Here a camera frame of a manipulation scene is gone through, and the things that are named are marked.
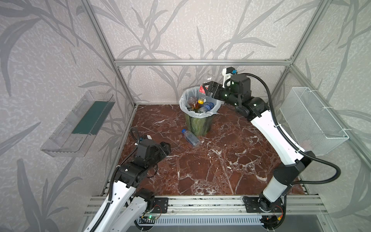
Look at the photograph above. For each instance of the small soda water bottle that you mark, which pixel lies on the small soda water bottle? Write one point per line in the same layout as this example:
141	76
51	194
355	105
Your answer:
191	138

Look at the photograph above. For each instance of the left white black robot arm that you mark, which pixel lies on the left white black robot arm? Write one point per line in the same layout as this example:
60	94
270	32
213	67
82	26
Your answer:
124	203

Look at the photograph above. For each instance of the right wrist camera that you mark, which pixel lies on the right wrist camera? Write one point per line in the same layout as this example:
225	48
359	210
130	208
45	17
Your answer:
227	73

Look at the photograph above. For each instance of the white wire mesh basket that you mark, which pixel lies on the white wire mesh basket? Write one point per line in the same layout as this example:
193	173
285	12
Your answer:
312	124

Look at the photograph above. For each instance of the green wood-pattern trash bin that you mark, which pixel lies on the green wood-pattern trash bin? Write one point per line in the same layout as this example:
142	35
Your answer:
199	127

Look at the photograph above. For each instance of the clear bottle red label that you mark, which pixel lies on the clear bottle red label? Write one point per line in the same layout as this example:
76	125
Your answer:
202	89

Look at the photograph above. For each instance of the translucent white bin liner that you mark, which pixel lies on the translucent white bin liner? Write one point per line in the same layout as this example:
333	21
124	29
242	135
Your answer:
194	92

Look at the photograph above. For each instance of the black mounting plate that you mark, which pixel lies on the black mounting plate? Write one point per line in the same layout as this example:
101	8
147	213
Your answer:
252	205
158	205

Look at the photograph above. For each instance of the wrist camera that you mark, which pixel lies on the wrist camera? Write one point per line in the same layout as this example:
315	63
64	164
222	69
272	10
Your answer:
227	73
144	137

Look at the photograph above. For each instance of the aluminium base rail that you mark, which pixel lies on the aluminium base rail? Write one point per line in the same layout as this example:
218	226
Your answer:
233	205

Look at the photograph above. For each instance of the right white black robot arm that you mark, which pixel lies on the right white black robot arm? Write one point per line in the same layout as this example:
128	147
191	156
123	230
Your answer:
294	159

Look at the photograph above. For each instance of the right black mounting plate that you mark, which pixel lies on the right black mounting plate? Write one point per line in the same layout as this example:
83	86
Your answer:
252	205

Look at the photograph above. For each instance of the clear bottle pale blue label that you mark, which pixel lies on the clear bottle pale blue label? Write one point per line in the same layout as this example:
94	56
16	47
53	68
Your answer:
207	106

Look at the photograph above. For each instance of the clear acrylic wall shelf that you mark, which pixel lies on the clear acrylic wall shelf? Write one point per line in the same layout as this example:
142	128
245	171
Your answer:
77	132

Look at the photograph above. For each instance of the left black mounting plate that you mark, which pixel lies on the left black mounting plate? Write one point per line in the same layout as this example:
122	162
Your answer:
158	205

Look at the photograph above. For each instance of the yellow red label bottle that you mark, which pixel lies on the yellow red label bottle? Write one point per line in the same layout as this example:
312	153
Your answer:
198	104

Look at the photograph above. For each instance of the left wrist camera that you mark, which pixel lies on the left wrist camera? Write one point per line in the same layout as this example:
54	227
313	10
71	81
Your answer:
144	137

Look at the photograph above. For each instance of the small green circuit board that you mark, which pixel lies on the small green circuit board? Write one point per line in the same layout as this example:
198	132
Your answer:
151	219

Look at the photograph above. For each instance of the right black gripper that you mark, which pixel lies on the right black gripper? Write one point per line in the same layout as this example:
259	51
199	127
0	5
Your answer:
213	88

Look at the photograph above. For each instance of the clear bottle no label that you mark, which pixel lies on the clear bottle no label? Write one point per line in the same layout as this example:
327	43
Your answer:
192	102

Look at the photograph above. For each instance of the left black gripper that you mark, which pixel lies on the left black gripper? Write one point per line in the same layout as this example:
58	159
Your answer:
164	149

